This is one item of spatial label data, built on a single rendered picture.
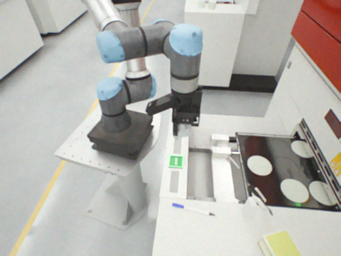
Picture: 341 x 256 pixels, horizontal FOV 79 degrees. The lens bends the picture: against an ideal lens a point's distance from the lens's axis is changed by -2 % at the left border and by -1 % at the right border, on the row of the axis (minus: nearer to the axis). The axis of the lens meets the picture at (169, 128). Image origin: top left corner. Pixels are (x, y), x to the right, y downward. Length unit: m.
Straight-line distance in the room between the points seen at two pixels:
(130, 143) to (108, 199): 0.97
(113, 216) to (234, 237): 1.22
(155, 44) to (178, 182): 0.47
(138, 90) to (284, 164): 0.70
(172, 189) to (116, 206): 1.10
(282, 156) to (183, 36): 0.73
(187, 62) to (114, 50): 0.17
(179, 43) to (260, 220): 0.58
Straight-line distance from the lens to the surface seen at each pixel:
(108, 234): 1.77
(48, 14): 4.98
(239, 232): 0.73
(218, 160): 0.95
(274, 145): 1.07
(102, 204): 1.86
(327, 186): 0.99
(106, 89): 0.92
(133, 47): 0.54
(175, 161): 0.82
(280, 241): 0.69
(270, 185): 0.93
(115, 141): 0.99
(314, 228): 0.83
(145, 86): 0.95
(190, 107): 0.60
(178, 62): 0.51
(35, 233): 1.98
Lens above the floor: 1.63
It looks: 45 degrees down
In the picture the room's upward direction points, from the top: straight up
